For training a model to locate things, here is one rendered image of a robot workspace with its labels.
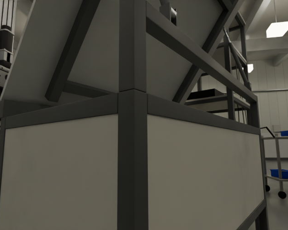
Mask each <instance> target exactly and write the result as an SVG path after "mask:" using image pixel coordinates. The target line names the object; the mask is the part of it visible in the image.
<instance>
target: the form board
mask: <svg viewBox="0 0 288 230"><path fill-rule="evenodd" d="M82 1H83V0H33V3H32V6H31V9H30V12H29V15H28V18H27V21H26V24H25V26H24V29H23V32H22V35H21V38H20V41H19V44H18V47H17V50H16V53H15V55H14V58H13V61H12V64H11V68H10V70H9V73H8V76H7V79H6V82H5V85H4V87H3V90H2V93H1V96H0V101H1V100H4V99H8V100H14V101H20V102H27V103H33V104H39V105H48V106H59V105H64V104H69V103H73V102H77V101H82V100H86V99H92V98H90V97H85V96H81V95H77V94H71V93H66V92H62V93H61V96H60V98H59V100H58V102H52V101H48V100H47V99H46V98H45V94H46V92H47V89H48V86H49V84H50V81H51V79H52V76H53V74H54V71H55V69H56V67H57V64H58V62H59V59H60V56H61V54H62V51H63V49H64V46H65V44H66V42H67V39H68V36H69V34H70V31H71V29H72V26H73V24H74V21H75V19H76V16H77V14H78V11H79V9H80V6H81V4H82ZM169 2H170V3H171V7H172V8H173V9H177V27H178V28H179V29H180V30H181V31H182V32H183V33H185V34H186V35H187V36H188V37H189V38H190V39H191V40H193V41H194V42H195V43H196V44H197V45H198V46H199V47H201V48H202V47H203V45H204V43H205V41H206V39H207V38H208V36H209V34H210V32H211V31H212V29H213V27H214V25H215V23H216V22H217V20H218V18H219V16H220V15H221V13H222V11H223V8H222V7H221V5H220V4H219V2H218V1H217V0H169ZM243 2H244V0H238V2H237V4H236V6H235V7H234V9H233V11H232V13H231V14H230V16H229V18H228V19H227V21H226V23H225V25H224V27H225V29H226V31H227V30H228V28H229V26H230V24H231V22H232V21H233V19H234V17H235V16H236V14H237V12H238V11H239V9H240V7H241V6H242V4H243ZM224 35H225V33H224V31H223V30H221V32H220V34H219V35H218V37H217V39H216V40H215V42H214V44H213V46H212V47H211V49H210V51H209V53H208V55H210V56H211V57H212V55H213V54H214V52H215V50H216V48H217V47H218V45H219V43H220V42H221V40H222V38H223V36H224ZM191 66H192V63H191V62H190V61H188V60H186V59H185V58H184V57H182V56H181V55H179V54H178V53H176V52H175V51H173V50H172V49H170V48H169V47H167V46H166V45H164V44H163V43H161V42H160V41H158V40H157V39H155V38H154V37H152V36H151V35H150V34H148V33H147V32H146V83H147V92H146V93H147V94H151V95H154V96H157V97H161V98H164V99H167V100H170V101H172V100H173V98H174V96H175V95H176V93H177V91H178V89H179V87H180V85H181V84H182V82H183V80H184V78H185V77H186V75H187V73H188V71H189V70H190V68H191ZM202 73H203V70H201V69H199V70H198V72H197V74H196V75H195V77H194V79H193V80H192V82H191V84H190V86H189V87H188V89H187V91H186V93H185V94H184V96H183V98H182V99H181V101H180V104H184V103H185V102H186V100H187V98H188V96H189V95H190V93H191V91H192V90H193V88H194V86H195V84H196V83H197V81H198V79H199V78H200V76H201V74H202ZM67 80H68V81H72V82H76V83H80V84H84V85H88V86H91V87H95V88H99V89H103V90H107V91H110V92H114V93H119V0H100V3H99V5H98V8H97V10H96V12H95V14H94V17H93V19H92V22H91V24H90V27H89V29H88V31H87V34H86V36H85V38H84V41H83V43H82V45H81V48H80V50H79V53H78V55H77V57H76V60H75V62H74V65H73V67H72V69H71V72H70V74H69V76H68V79H67Z"/></svg>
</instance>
